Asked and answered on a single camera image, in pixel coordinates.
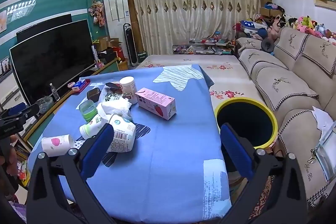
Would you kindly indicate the hanging flower decoration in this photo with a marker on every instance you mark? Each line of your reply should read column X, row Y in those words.
column 97, row 12

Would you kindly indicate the white floral print bag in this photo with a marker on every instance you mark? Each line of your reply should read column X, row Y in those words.
column 109, row 97

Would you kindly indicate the blue tissue box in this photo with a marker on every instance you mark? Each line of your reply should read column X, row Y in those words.
column 78, row 85

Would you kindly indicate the blue star print tablecloth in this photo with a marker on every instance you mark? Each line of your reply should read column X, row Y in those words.
column 170, row 148

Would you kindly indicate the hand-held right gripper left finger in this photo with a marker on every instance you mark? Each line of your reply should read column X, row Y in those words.
column 97, row 150

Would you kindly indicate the large curved television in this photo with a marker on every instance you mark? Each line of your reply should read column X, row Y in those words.
column 52, row 61

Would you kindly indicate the papers and plastic sleeve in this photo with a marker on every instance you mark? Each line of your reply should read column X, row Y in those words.
column 324, row 153

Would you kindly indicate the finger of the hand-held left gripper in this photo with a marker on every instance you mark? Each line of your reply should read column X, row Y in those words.
column 21, row 111

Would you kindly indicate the green plastic cup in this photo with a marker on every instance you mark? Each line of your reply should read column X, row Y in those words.
column 88, row 109

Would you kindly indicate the white standing air conditioner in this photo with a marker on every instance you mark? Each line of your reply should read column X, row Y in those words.
column 115, row 8

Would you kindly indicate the beige sofa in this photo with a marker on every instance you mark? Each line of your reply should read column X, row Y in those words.
column 288, row 87

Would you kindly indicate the white cup pink apple print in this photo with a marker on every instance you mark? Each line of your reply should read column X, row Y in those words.
column 56, row 144

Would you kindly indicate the pile of plush toys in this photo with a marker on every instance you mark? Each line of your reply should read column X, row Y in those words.
column 309, row 26

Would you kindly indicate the clear water bottle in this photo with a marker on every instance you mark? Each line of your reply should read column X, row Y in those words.
column 54, row 92

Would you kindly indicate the white tissue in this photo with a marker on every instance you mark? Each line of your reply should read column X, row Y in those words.
column 113, row 108

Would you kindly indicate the open cardboard box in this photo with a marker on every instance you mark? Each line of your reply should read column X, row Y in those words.
column 107, row 44

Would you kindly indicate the glass ashtray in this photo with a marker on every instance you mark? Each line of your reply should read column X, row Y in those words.
column 44, row 104

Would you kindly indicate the white green yogurt bottle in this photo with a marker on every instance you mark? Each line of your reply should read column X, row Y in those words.
column 90, row 129

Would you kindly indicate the yellow rimmed black bin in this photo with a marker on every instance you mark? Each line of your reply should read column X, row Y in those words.
column 245, row 121

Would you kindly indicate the pink tape roll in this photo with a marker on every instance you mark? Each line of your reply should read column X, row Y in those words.
column 71, row 85

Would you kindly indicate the low cluttered glass table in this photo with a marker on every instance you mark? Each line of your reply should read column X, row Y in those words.
column 202, row 47

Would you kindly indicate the grey neck pillow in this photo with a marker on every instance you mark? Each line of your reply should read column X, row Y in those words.
column 267, row 45

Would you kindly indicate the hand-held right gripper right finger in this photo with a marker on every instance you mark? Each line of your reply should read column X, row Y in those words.
column 236, row 153

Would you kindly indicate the black tower fan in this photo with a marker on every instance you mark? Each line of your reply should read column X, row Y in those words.
column 130, row 43

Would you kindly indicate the white lidded drink cup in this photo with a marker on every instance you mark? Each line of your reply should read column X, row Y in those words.
column 128, row 88

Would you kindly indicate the red white snack packet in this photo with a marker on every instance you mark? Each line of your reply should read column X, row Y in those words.
column 114, row 86

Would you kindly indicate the blue tissue pack red tray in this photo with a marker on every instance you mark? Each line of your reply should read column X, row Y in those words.
column 85, row 87

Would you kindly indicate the yellow green television cabinet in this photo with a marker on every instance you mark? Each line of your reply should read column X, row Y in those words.
column 47, row 113

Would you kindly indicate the shelf of books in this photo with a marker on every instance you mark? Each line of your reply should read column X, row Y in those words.
column 22, row 161

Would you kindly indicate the dark brown square box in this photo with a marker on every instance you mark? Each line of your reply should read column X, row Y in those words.
column 93, row 94

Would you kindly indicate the pink strawberry milk carton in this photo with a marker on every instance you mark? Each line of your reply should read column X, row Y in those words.
column 155, row 102

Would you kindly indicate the white drawer cabinet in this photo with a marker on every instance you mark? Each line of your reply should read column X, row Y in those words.
column 10, row 90

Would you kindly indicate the large white barcode cup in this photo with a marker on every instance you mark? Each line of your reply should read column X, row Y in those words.
column 123, row 136

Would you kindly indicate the cream curtains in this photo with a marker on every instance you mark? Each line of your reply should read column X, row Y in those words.
column 194, row 3

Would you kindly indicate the yellow bucket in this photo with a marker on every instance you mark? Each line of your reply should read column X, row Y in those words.
column 122, row 64

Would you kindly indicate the floral print mat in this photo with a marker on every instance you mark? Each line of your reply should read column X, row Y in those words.
column 228, row 77

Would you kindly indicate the person's left hand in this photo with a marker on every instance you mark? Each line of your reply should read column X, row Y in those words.
column 12, row 158

